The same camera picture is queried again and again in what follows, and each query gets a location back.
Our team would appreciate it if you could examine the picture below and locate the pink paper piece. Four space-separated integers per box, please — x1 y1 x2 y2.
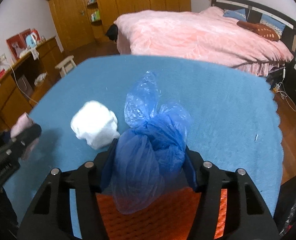
10 113 39 160

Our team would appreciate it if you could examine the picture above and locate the white tissue wad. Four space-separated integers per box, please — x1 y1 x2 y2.
71 101 120 150

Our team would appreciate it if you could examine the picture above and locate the blue plastic bag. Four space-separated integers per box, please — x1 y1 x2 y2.
111 72 191 215

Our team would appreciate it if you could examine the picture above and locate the black lined trash bin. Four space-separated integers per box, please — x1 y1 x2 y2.
274 176 296 239

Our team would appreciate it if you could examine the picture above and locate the wooden side desk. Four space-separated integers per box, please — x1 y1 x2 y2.
0 37 64 131

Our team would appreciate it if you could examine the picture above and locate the blue table cloth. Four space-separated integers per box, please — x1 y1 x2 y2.
6 56 283 239

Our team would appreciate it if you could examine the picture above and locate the small white wooden stool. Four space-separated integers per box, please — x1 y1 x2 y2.
55 55 76 78

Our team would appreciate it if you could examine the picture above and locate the red picture box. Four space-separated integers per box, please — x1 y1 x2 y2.
6 29 40 61

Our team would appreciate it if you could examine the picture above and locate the blue electric kettle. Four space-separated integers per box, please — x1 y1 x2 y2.
26 33 38 49

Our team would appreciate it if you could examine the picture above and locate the wooden wardrobe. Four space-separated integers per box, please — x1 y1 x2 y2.
47 0 191 55

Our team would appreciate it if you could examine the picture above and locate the black bed headboard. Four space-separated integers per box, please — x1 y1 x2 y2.
210 0 296 61

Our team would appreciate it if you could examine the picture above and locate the brown dotted pillow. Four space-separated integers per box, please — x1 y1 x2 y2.
237 21 280 41

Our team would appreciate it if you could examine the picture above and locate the bed with pink cover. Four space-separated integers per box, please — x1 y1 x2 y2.
106 7 294 76

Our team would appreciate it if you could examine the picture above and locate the right blue pillow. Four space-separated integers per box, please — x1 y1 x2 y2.
260 14 286 36

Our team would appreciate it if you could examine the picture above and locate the blue pillow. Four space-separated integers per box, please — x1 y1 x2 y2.
223 9 247 22
260 14 286 36

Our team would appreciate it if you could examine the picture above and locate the left blue pillow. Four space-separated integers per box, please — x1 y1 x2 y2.
223 9 247 22

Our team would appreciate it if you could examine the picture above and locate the white charger cable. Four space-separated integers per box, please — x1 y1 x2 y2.
272 67 296 113

